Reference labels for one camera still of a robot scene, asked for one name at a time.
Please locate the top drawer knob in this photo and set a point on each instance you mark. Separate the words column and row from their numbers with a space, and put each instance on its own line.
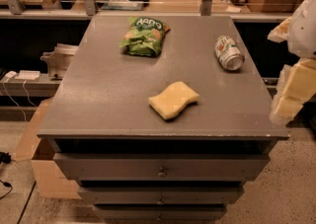
column 162, row 173

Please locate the yellow sponge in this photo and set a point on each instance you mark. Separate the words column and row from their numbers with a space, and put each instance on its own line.
column 173, row 100

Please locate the silver green 7up can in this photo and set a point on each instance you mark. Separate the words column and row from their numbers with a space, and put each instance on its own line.
column 228, row 53

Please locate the cardboard box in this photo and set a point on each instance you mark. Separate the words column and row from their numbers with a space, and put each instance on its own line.
column 49, row 178

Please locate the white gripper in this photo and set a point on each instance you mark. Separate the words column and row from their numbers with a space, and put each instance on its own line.
column 304, row 31

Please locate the white power strip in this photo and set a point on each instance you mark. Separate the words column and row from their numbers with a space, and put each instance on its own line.
column 27, row 75

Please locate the white metal bracket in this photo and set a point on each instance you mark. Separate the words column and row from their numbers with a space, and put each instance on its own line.
column 58, row 60

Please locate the grey drawer cabinet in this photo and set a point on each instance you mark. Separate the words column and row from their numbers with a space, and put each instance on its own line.
column 172, row 137

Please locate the green chip bag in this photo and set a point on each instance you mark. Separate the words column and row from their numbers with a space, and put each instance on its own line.
column 145, row 36

